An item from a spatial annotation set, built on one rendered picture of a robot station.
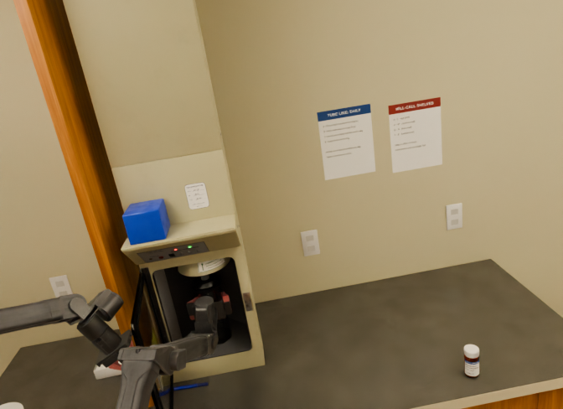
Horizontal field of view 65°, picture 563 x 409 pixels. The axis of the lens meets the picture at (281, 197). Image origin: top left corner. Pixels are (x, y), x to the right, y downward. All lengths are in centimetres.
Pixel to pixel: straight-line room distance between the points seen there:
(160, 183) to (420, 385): 99
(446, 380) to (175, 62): 122
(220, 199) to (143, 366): 58
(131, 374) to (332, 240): 117
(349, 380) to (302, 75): 107
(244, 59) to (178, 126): 50
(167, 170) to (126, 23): 40
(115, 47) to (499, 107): 144
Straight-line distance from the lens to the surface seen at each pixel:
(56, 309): 125
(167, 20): 128
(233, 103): 171
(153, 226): 127
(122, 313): 144
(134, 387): 94
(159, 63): 128
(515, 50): 202
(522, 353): 168
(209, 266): 146
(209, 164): 131
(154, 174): 134
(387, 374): 156
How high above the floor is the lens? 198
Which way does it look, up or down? 19 degrees down
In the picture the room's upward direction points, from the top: 9 degrees counter-clockwise
